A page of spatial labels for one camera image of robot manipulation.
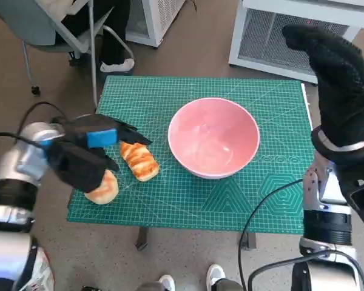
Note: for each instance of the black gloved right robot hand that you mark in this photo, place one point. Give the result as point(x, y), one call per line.
point(342, 97)

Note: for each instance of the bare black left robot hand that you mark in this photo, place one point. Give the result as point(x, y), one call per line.
point(79, 130)

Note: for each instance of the round toy bread bun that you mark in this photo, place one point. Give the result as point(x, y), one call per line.
point(104, 191)

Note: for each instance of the long braided toy bread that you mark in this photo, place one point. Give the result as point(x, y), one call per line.
point(141, 165)

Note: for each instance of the pink bowl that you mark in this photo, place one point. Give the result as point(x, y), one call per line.
point(212, 136)

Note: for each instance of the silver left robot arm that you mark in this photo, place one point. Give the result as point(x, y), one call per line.
point(30, 157)

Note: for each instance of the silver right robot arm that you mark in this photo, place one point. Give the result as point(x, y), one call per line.
point(318, 185)

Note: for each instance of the person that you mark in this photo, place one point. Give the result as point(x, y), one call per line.
point(112, 39)

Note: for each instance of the white cabinet with mesh front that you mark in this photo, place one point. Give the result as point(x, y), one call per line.
point(261, 36)

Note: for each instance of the grey office chair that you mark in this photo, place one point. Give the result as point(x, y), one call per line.
point(24, 24)

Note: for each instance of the dark metal table leg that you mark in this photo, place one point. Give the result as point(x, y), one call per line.
point(142, 239)
point(249, 241)

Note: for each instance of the green cutting mat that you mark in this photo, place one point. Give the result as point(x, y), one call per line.
point(188, 197)

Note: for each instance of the narrow white cabinet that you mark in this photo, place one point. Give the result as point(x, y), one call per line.
point(163, 18)

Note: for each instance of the white shoe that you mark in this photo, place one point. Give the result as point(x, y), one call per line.
point(167, 282)
point(216, 272)

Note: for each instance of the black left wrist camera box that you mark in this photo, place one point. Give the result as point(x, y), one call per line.
point(76, 169)

